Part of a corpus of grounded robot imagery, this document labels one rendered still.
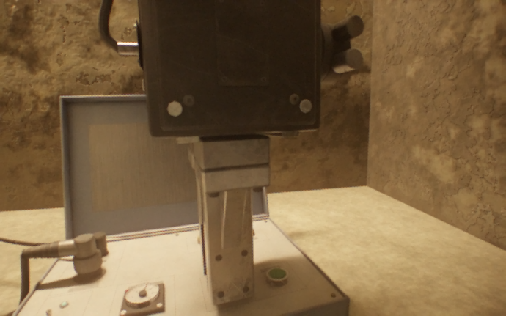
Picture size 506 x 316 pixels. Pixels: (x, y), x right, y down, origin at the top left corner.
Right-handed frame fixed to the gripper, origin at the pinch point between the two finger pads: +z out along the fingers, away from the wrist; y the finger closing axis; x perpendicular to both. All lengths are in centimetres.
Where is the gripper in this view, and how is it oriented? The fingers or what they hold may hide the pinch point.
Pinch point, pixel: (224, 254)
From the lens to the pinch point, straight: 34.8
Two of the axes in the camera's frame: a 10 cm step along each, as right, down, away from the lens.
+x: 9.5, -0.7, 2.9
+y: 3.0, 1.5, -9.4
